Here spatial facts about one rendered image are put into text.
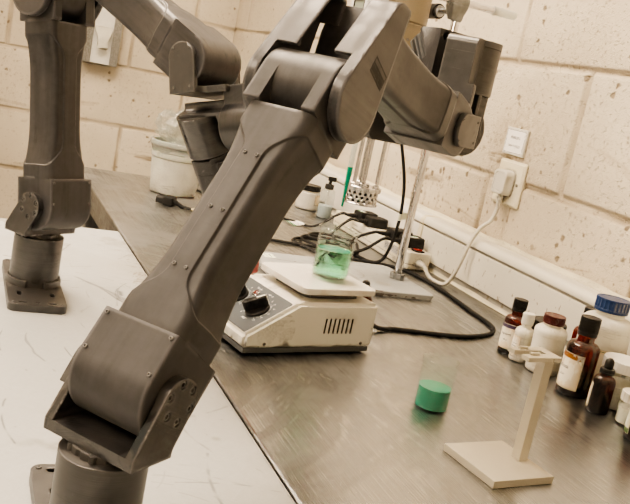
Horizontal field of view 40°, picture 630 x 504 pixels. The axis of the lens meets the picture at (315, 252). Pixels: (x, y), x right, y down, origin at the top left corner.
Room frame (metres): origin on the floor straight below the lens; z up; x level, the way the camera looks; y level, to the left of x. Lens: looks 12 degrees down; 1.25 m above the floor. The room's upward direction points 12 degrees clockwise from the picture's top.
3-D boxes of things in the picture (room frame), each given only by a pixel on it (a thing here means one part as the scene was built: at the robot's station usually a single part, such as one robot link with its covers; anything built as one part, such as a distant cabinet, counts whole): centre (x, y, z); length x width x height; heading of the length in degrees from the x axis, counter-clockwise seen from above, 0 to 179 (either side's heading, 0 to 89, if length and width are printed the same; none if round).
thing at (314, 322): (1.11, 0.01, 0.94); 0.22 x 0.13 x 0.08; 126
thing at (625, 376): (1.10, -0.43, 0.93); 0.06 x 0.06 x 0.07
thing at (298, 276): (1.12, -0.01, 0.98); 0.12 x 0.12 x 0.01; 35
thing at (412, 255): (1.91, -0.13, 0.92); 0.40 x 0.06 x 0.04; 24
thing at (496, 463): (0.82, -0.23, 0.96); 0.08 x 0.08 x 0.13; 31
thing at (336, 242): (1.12, -0.03, 1.02); 0.06 x 0.05 x 0.08; 80
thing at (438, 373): (0.96, -0.17, 0.93); 0.04 x 0.04 x 0.06
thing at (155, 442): (0.55, 0.11, 1.00); 0.09 x 0.06 x 0.06; 61
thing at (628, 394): (1.04, -0.44, 0.92); 0.04 x 0.04 x 0.04
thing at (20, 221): (1.09, 0.35, 1.00); 0.09 x 0.06 x 0.06; 150
